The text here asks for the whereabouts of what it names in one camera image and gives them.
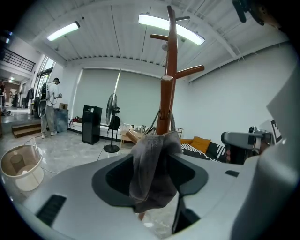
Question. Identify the black railing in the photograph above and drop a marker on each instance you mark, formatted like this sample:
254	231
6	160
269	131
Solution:
17	59

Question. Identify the black white striped blanket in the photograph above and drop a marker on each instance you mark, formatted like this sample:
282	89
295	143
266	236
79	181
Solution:
211	151

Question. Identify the black standing fan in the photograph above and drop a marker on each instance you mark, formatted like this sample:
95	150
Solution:
112	110

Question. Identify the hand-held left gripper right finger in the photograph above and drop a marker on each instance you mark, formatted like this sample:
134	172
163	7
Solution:
189	178

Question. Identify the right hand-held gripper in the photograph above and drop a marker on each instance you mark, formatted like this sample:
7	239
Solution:
239	138

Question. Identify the wooden steps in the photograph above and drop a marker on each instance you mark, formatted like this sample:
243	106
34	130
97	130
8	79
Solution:
25	130

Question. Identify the light wooden table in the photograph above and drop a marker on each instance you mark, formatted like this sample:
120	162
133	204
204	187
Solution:
127	138

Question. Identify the grey cloth item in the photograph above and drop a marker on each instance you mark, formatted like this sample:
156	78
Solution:
150	168

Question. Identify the orange cushion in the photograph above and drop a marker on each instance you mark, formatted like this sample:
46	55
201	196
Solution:
201	143

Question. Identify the long ceiling light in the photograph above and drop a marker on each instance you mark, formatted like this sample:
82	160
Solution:
63	31
159	22

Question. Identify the blue grey board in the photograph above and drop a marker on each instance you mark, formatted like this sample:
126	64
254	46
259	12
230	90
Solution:
61	120

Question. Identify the grey roller blind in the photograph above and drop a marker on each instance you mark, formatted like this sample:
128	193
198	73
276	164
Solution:
136	98

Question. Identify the black tower appliance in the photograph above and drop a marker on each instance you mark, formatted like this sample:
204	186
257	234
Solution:
92	124

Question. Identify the brown wooden coat stand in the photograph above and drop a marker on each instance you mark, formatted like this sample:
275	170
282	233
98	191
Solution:
170	58

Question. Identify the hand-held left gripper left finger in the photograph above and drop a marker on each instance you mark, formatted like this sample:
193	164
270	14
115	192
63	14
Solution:
112	180

